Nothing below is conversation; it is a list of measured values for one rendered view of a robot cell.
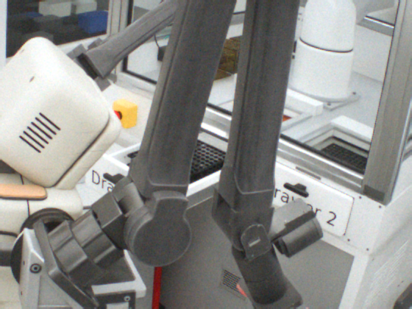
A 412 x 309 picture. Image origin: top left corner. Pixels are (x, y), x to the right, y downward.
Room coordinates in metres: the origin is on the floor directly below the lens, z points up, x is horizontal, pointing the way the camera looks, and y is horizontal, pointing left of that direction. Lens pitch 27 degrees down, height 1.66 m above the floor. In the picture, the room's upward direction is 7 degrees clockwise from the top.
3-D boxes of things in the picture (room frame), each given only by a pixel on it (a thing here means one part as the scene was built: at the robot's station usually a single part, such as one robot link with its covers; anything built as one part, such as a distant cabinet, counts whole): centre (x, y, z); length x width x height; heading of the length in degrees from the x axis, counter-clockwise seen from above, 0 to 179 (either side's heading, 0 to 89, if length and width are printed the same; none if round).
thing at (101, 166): (1.36, 0.19, 0.87); 0.29 x 0.02 x 0.11; 53
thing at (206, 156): (1.52, 0.07, 0.87); 0.22 x 0.18 x 0.06; 143
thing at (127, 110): (1.80, 0.27, 0.88); 0.07 x 0.05 x 0.07; 53
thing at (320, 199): (1.43, -0.25, 0.87); 0.29 x 0.02 x 0.11; 53
